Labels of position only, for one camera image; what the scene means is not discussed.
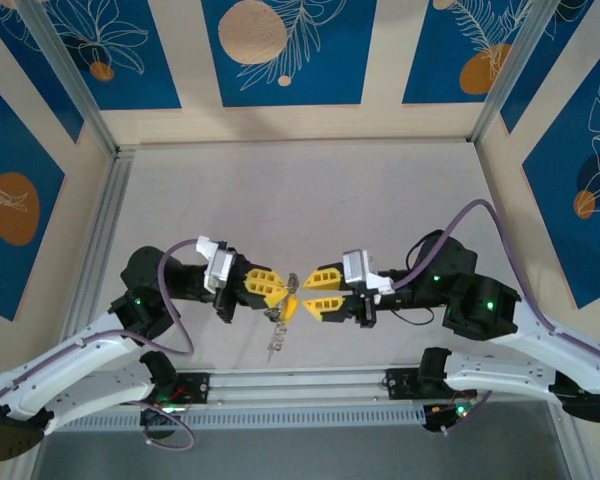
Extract yellow plastic key tag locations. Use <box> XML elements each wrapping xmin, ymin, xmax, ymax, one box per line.
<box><xmin>278</xmin><ymin>294</ymin><xmax>302</xmax><ymax>324</ymax></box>

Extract silver keyring chain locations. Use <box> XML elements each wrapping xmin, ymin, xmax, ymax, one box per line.
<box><xmin>263</xmin><ymin>272</ymin><xmax>302</xmax><ymax>364</ymax></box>

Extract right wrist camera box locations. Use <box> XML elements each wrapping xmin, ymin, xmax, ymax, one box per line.
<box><xmin>341</xmin><ymin>248</ymin><xmax>397</xmax><ymax>297</ymax></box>

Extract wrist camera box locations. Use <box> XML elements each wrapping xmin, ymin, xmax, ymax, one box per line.
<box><xmin>341</xmin><ymin>248</ymin><xmax>397</xmax><ymax>297</ymax></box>
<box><xmin>194</xmin><ymin>235</ymin><xmax>238</xmax><ymax>295</ymax></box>

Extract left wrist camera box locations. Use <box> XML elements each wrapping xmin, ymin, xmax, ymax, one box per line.
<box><xmin>194</xmin><ymin>235</ymin><xmax>238</xmax><ymax>295</ymax></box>

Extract thin black cable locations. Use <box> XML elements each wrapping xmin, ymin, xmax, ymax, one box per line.
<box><xmin>374</xmin><ymin>303</ymin><xmax>446</xmax><ymax>327</ymax></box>

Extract aluminium frame rail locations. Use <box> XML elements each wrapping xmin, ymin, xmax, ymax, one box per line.
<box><xmin>62</xmin><ymin>149</ymin><xmax>134</xmax><ymax>374</ymax></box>
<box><xmin>114</xmin><ymin>141</ymin><xmax>477</xmax><ymax>154</ymax></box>

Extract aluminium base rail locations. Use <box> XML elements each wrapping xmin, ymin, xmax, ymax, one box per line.
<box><xmin>207</xmin><ymin>372</ymin><xmax>391</xmax><ymax>406</ymax></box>

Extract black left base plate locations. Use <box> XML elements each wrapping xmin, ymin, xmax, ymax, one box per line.
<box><xmin>157</xmin><ymin>372</ymin><xmax>211</xmax><ymax>407</ymax></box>

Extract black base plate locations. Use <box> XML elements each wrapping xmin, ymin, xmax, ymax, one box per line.
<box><xmin>157</xmin><ymin>372</ymin><xmax>211</xmax><ymax>407</ymax></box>
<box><xmin>385</xmin><ymin>367</ymin><xmax>476</xmax><ymax>401</ymax></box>

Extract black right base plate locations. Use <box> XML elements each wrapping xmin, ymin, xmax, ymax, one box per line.
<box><xmin>385</xmin><ymin>367</ymin><xmax>476</xmax><ymax>401</ymax></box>

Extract grey slotted cable duct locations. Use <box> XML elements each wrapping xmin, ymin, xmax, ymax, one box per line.
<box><xmin>54</xmin><ymin>404</ymin><xmax>426</xmax><ymax>432</ymax></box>

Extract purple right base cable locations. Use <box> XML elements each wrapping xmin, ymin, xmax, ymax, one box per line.
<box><xmin>427</xmin><ymin>389</ymin><xmax>494</xmax><ymax>439</ymax></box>

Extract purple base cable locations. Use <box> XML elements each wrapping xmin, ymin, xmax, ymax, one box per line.
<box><xmin>142</xmin><ymin>402</ymin><xmax>198</xmax><ymax>453</ymax></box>
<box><xmin>427</xmin><ymin>389</ymin><xmax>494</xmax><ymax>439</ymax></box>

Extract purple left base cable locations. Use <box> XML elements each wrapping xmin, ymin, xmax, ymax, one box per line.
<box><xmin>142</xmin><ymin>402</ymin><xmax>198</xmax><ymax>453</ymax></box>

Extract aluminium frame post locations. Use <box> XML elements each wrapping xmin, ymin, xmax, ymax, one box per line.
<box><xmin>17</xmin><ymin>0</ymin><xmax>120</xmax><ymax>157</ymax></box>
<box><xmin>471</xmin><ymin>0</ymin><xmax>564</xmax><ymax>146</ymax></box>
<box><xmin>549</xmin><ymin>399</ymin><xmax>599</xmax><ymax>480</ymax></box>
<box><xmin>4</xmin><ymin>429</ymin><xmax>49</xmax><ymax>480</ymax></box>

